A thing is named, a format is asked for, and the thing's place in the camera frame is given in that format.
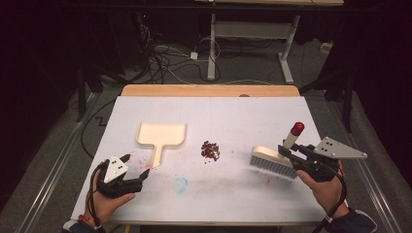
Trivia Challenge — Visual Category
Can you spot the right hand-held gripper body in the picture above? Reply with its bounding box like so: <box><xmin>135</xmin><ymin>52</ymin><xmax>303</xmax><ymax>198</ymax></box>
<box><xmin>289</xmin><ymin>136</ymin><xmax>368</xmax><ymax>183</ymax></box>

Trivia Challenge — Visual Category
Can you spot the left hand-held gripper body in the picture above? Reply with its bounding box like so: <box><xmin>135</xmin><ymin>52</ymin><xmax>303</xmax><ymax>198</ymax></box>
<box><xmin>95</xmin><ymin>155</ymin><xmax>144</xmax><ymax>199</ymax></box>

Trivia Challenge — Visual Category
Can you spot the cream brush with red-tipped handle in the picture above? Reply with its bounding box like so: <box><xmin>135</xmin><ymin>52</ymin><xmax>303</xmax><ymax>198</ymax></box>
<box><xmin>249</xmin><ymin>121</ymin><xmax>306</xmax><ymax>181</ymax></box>

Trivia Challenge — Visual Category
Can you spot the person's left hand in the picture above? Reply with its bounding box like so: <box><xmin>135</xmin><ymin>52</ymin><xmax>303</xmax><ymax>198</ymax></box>
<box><xmin>85</xmin><ymin>168</ymin><xmax>137</xmax><ymax>228</ymax></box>

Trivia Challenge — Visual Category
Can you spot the person's right hand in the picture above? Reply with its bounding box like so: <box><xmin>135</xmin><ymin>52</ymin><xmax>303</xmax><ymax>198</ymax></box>
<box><xmin>295</xmin><ymin>160</ymin><xmax>352</xmax><ymax>219</ymax></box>

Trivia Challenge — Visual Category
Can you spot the cream dustpan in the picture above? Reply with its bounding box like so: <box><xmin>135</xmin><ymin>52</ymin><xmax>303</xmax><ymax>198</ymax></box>
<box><xmin>135</xmin><ymin>122</ymin><xmax>188</xmax><ymax>169</ymax></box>

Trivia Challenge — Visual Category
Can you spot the pile of red crumbs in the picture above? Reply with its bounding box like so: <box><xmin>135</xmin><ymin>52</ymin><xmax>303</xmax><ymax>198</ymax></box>
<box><xmin>199</xmin><ymin>140</ymin><xmax>222</xmax><ymax>162</ymax></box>

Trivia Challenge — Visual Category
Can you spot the black metal stand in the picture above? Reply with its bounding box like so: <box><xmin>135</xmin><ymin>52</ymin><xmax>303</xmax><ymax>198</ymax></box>
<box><xmin>298</xmin><ymin>69</ymin><xmax>357</xmax><ymax>134</ymax></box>
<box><xmin>75</xmin><ymin>62</ymin><xmax>100</xmax><ymax>124</ymax></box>

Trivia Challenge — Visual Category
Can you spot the white table cover sheet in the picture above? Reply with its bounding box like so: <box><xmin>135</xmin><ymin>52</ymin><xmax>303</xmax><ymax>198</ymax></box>
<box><xmin>70</xmin><ymin>95</ymin><xmax>328</xmax><ymax>225</ymax></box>

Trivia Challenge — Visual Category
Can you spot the wooden table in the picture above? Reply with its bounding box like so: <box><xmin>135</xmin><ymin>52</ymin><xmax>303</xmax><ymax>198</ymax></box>
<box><xmin>120</xmin><ymin>83</ymin><xmax>301</xmax><ymax>98</ymax></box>

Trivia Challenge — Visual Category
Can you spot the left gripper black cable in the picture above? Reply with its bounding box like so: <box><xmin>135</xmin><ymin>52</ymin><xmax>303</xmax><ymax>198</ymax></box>
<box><xmin>87</xmin><ymin>159</ymin><xmax>110</xmax><ymax>233</ymax></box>

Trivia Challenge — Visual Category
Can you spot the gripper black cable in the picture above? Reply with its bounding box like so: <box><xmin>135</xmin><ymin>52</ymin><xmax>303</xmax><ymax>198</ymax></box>
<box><xmin>310</xmin><ymin>160</ymin><xmax>349</xmax><ymax>233</ymax></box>
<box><xmin>87</xmin><ymin>159</ymin><xmax>110</xmax><ymax>233</ymax></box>

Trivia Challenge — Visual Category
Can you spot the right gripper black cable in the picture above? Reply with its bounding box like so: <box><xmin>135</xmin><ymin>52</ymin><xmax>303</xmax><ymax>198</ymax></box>
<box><xmin>310</xmin><ymin>160</ymin><xmax>349</xmax><ymax>233</ymax></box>

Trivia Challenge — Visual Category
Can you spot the metal floor rail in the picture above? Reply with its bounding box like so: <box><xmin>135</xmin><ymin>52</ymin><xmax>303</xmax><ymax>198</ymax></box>
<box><xmin>13</xmin><ymin>92</ymin><xmax>102</xmax><ymax>233</ymax></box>
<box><xmin>325</xmin><ymin>98</ymin><xmax>406</xmax><ymax>233</ymax></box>

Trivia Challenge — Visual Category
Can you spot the black floor cable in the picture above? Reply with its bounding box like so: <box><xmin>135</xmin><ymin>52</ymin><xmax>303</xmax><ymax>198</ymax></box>
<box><xmin>80</xmin><ymin>98</ymin><xmax>117</xmax><ymax>160</ymax></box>

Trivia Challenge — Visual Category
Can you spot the tangle of floor cables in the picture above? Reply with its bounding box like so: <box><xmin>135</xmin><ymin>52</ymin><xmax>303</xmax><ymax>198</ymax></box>
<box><xmin>134</xmin><ymin>23</ymin><xmax>224</xmax><ymax>85</ymax></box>

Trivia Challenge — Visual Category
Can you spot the white desk frame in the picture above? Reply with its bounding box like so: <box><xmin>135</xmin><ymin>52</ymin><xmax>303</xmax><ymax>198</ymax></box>
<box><xmin>197</xmin><ymin>0</ymin><xmax>345</xmax><ymax>85</ymax></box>

